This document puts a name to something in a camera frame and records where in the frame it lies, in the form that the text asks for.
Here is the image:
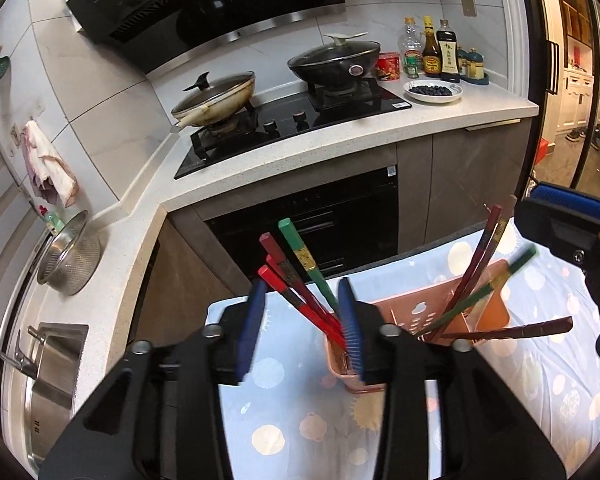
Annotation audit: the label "black gas cooktop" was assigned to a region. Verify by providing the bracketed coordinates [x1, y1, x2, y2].
[174, 77, 413, 180]

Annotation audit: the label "pink plastic utensil holder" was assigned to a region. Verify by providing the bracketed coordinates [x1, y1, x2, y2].
[325, 259, 512, 395]

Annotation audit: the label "white plate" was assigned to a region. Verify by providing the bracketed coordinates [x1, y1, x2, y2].
[403, 79, 465, 105]

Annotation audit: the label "window blinds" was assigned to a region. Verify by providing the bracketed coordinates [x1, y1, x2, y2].
[0, 25, 46, 341]

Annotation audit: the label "grey kitchen cabinet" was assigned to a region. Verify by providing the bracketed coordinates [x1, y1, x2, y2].
[140, 117, 536, 321]

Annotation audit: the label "brown chopstick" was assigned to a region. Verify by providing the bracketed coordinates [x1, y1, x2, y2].
[441, 316, 574, 343]

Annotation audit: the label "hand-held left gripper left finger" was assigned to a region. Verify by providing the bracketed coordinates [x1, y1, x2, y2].
[39, 277, 270, 480]

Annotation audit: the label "black built-in oven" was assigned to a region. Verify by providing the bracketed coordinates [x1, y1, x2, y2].
[204, 162, 400, 281]

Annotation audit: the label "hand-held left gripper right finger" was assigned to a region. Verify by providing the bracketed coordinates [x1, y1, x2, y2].
[337, 276, 566, 480]

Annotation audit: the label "white kitchen countertop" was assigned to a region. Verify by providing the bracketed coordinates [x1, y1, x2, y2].
[0, 77, 540, 480]

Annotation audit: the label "steel faucet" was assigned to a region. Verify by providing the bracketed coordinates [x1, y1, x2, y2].
[0, 327, 46, 381]

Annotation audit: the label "hanging pink white cloth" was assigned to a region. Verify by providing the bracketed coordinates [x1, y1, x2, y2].
[21, 120, 79, 208]

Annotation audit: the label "steel colander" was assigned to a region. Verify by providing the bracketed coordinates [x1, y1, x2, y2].
[34, 210, 103, 296]

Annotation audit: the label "glass sliding door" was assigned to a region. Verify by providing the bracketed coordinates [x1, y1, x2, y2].
[525, 0, 600, 201]

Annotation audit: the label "beige frying pan with lid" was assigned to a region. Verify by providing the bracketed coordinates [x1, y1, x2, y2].
[170, 71, 257, 133]

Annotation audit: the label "steel sink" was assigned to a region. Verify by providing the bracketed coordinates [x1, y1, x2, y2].
[0, 322, 90, 480]

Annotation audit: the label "blue dotted tablecloth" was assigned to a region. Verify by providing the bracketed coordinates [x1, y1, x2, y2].
[205, 225, 600, 480]

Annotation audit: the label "green dish soap bottle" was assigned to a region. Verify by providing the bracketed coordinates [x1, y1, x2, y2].
[39, 205, 68, 236]

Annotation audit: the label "condiment jar set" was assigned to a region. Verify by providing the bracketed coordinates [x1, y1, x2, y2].
[456, 46, 490, 86]

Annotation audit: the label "dark soy sauce bottle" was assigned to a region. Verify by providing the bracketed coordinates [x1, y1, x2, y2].
[435, 19, 462, 83]

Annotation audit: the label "black wok with lid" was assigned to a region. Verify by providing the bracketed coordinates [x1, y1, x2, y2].
[286, 32, 382, 86]

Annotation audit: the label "yellow cap sauce bottle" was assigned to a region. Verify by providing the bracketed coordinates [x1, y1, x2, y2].
[421, 15, 443, 79]

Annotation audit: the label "clear plastic bottle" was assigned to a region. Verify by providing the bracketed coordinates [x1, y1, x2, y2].
[399, 16, 426, 78]

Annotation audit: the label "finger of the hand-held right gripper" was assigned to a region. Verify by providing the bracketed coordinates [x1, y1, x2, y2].
[515, 182, 600, 273]

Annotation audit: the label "black range hood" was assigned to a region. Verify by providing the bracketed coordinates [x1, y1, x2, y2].
[65, 0, 347, 73]

